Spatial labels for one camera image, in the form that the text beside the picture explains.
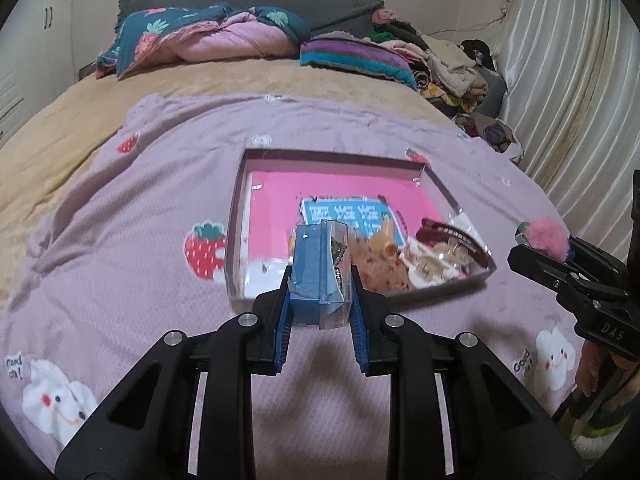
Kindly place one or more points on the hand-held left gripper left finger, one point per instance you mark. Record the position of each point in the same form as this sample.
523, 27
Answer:
284, 330

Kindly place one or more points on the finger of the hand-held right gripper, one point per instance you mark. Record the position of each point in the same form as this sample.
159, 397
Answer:
545, 272
600, 270

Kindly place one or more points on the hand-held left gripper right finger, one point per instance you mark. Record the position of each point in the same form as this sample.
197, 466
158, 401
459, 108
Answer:
358, 330

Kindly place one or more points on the pink pompom hair clip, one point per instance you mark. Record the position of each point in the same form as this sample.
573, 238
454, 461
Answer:
547, 240

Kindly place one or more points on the earring card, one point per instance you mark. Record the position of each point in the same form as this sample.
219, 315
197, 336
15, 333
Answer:
265, 280

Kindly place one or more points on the blue box with clear lid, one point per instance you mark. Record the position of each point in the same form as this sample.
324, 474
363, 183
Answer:
310, 280

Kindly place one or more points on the sheer scrunchie with red bows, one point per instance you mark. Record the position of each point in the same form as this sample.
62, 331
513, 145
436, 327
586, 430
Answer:
375, 272

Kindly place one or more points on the orange spiral hair clip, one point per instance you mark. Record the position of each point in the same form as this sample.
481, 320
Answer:
384, 242

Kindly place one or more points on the white hair claw clip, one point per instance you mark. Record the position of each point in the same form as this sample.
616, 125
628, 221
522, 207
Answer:
430, 267

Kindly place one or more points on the shallow cardboard box tray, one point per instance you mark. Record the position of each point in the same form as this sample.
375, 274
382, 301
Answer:
240, 240

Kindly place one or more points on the brown toothed headband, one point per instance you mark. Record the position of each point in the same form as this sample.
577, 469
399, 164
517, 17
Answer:
450, 237

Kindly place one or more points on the person's right hand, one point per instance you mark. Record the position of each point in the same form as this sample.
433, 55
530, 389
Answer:
597, 375

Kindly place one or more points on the pink book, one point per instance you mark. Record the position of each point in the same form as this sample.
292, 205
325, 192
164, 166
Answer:
280, 200

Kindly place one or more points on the cream pleated curtain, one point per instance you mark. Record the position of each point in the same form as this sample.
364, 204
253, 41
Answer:
565, 85

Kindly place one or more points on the purple printed quilt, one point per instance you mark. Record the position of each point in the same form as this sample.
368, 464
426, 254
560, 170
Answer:
150, 190

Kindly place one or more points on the pile of clothes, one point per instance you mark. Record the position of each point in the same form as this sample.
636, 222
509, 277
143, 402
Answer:
450, 70

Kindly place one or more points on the tan bed sheet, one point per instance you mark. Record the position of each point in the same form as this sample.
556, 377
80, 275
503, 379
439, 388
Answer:
200, 75

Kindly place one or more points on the striped pillow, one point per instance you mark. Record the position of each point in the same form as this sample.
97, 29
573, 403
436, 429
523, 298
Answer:
350, 57

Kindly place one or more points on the dark blue strawberry quilt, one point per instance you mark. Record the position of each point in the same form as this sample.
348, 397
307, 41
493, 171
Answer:
225, 40

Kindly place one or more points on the white wardrobe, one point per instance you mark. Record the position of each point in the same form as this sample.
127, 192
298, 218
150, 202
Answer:
30, 50

